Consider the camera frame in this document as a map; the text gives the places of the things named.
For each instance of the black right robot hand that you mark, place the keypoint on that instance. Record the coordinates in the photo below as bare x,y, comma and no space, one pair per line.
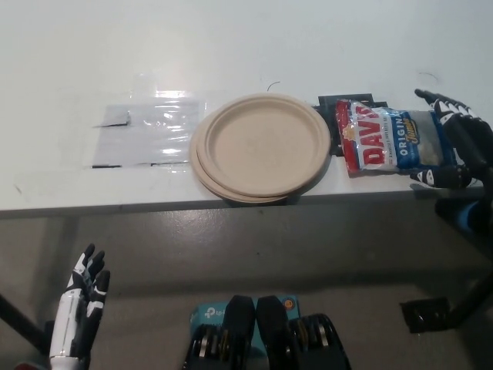
470,142

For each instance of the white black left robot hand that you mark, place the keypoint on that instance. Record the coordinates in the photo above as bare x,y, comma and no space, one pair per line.
73,308

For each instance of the red blue sunflower seed bag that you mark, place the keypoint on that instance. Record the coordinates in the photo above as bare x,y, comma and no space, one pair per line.
369,146

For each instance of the black floor plate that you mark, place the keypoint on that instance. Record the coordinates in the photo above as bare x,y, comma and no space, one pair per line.
50,331
423,314

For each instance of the beige paper plate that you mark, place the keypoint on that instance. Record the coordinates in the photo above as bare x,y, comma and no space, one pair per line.
231,196
262,142

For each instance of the black table leg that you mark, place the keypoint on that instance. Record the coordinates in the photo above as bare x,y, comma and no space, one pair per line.
475,293
19,323

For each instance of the black blue box under table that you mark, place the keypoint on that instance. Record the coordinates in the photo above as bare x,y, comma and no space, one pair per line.
470,219

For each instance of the teal cardboard router box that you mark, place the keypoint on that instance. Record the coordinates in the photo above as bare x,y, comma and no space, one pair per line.
206,312

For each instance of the clear plastic sheet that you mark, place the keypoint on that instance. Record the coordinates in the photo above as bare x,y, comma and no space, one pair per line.
127,142

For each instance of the clear plastic film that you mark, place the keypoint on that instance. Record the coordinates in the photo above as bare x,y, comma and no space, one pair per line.
173,96

